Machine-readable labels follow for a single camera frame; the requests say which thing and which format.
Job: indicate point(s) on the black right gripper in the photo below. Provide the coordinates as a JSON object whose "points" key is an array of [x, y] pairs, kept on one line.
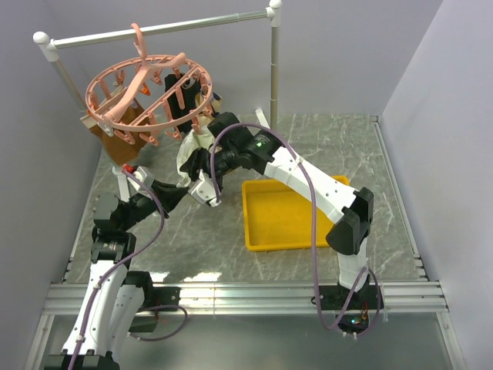
{"points": [[198, 158]]}

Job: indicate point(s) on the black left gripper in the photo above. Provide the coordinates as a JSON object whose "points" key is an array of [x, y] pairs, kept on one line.
{"points": [[168, 195]]}

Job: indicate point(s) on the pale green white underwear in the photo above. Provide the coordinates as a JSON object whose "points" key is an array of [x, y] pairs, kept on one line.
{"points": [[193, 140]]}

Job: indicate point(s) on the pink round clip hanger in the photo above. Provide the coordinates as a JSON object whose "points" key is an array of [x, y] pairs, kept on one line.
{"points": [[149, 94]]}

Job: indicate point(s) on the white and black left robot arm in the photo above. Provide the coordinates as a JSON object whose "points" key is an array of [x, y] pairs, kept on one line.
{"points": [[115, 294]]}

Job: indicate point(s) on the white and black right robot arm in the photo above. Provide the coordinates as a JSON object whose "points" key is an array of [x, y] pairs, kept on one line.
{"points": [[225, 144]]}

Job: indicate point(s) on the beige hanging garment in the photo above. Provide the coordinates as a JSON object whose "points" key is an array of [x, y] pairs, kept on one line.
{"points": [[211, 111]]}

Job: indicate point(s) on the brown hanging garment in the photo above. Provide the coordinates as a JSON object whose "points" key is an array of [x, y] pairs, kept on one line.
{"points": [[119, 151]]}

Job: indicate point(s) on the yellow plastic tray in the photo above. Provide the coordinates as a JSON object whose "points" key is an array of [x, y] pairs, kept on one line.
{"points": [[275, 217]]}

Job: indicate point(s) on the silver white clothes rack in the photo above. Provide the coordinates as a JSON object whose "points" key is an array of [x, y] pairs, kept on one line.
{"points": [[51, 47]]}

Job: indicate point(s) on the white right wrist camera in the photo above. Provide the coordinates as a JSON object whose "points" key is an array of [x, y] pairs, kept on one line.
{"points": [[203, 191]]}

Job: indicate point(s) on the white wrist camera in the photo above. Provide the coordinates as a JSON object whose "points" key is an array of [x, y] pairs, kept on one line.
{"points": [[203, 191], [139, 175]]}

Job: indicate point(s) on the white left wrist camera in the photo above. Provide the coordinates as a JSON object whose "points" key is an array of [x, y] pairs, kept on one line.
{"points": [[139, 175]]}

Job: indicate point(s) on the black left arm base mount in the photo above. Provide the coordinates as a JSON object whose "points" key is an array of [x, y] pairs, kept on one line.
{"points": [[163, 300]]}

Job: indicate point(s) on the aluminium rail frame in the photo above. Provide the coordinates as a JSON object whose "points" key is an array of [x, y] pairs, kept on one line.
{"points": [[253, 310]]}

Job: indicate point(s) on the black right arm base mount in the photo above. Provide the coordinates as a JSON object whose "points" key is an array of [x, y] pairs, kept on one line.
{"points": [[352, 315]]}

